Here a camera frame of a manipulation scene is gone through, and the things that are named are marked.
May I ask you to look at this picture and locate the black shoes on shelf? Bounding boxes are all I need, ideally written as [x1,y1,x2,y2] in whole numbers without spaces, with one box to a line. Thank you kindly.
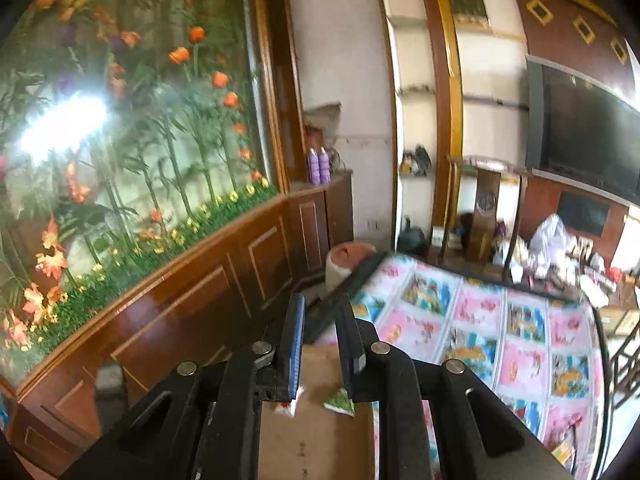
[398,144,432,177]

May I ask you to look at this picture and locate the purple bottle left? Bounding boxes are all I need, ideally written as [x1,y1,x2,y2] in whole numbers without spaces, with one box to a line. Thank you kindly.
[307,148,321,185]

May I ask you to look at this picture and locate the white red candy packet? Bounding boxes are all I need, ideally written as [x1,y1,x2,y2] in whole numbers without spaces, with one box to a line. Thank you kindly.
[273,385,306,418]

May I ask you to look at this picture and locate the purple bottle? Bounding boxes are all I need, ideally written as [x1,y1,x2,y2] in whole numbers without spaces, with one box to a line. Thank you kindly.
[318,146,331,185]
[307,148,321,185]

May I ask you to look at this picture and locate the brown cardboard box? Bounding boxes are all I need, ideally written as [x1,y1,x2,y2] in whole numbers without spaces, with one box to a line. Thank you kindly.
[257,344,374,479]

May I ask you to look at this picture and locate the white plastic bag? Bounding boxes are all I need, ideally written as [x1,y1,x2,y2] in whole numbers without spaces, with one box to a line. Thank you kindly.
[528,214,577,266]

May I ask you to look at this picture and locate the colourful fruit print tablecloth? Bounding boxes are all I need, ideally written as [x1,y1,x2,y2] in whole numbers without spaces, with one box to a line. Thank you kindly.
[350,254,608,479]

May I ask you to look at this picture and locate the green pea triangle packet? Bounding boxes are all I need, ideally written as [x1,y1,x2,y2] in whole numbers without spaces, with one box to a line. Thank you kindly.
[323,388,355,417]

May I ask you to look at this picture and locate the wooden chair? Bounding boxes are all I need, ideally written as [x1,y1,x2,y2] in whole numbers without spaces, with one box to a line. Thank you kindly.
[437,155,530,284]

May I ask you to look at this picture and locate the purple bottle right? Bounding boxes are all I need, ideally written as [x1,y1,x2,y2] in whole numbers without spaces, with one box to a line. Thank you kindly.
[318,146,331,185]

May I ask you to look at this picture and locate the flower mural glass panel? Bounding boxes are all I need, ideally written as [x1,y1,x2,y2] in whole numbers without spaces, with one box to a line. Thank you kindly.
[1,0,276,386]

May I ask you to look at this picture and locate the black flat television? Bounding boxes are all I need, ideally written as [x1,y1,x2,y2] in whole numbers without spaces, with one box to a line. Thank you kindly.
[525,55,639,205]

